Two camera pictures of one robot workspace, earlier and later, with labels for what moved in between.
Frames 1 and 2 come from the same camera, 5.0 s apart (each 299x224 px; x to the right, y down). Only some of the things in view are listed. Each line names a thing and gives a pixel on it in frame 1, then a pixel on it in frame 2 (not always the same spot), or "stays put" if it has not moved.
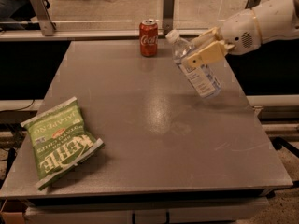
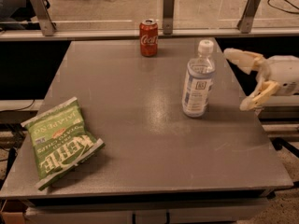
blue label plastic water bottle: [205, 75] -> [197, 85]
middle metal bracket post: [168, 7] stays put
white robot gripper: [239, 32] -> [282, 73]
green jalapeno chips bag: [59, 141] stays put
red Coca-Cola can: [149, 38] stays put
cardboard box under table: [12, 211] stays put
